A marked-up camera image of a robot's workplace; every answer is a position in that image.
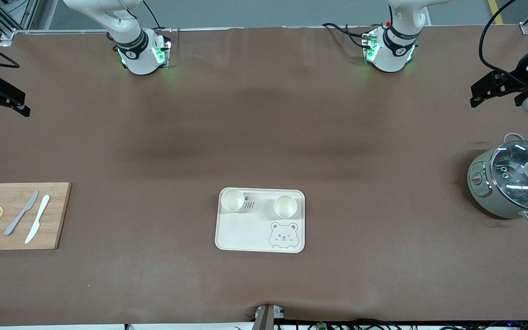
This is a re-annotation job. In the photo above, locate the cream paper cup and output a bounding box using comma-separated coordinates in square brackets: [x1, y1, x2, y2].
[220, 188, 245, 213]

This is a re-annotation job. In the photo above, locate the white plastic cup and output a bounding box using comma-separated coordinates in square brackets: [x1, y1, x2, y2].
[273, 195, 297, 219]

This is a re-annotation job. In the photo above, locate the cream tray with bear print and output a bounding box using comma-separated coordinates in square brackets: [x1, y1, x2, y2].
[215, 187, 306, 253]

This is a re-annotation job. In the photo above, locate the glass pot lid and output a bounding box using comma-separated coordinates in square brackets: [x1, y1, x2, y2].
[490, 140, 528, 210]

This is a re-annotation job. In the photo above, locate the bamboo cutting board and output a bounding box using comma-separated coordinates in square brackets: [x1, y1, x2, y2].
[0, 182, 72, 251]

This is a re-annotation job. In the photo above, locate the grey-green electric cooking pot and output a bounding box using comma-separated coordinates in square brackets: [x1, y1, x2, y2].
[467, 133, 528, 224]

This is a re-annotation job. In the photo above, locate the grey plastic knife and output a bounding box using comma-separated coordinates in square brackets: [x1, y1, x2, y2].
[4, 190, 39, 236]

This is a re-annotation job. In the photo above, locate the white plastic knife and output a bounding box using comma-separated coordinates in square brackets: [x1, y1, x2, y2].
[25, 195, 51, 244]

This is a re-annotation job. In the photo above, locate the brown table cover mat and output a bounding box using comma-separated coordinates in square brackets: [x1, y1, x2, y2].
[0, 25, 528, 327]

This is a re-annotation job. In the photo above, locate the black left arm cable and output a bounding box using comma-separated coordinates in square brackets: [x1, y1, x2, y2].
[478, 0, 528, 85]

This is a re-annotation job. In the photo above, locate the black base cable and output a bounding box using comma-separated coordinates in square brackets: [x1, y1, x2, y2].
[143, 0, 173, 33]
[323, 22, 370, 49]

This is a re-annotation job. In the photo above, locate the grey metal bracket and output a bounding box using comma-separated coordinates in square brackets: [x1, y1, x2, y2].
[254, 305, 285, 330]

